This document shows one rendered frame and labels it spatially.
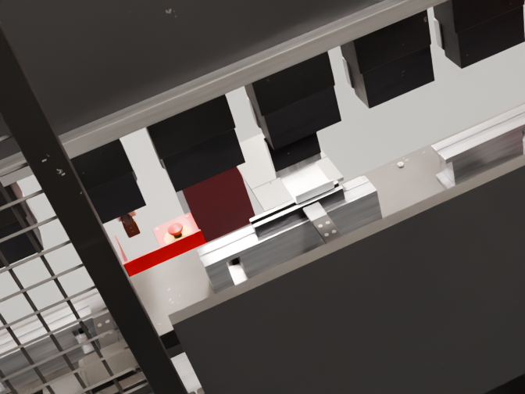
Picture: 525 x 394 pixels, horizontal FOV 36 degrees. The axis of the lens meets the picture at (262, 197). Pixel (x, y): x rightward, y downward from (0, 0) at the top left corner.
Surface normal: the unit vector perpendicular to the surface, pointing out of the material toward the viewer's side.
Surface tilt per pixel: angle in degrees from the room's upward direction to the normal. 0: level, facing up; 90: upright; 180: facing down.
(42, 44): 90
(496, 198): 90
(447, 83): 0
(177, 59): 90
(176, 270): 0
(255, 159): 0
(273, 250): 90
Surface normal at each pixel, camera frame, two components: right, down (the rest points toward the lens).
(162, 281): -0.25, -0.74
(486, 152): 0.34, 0.54
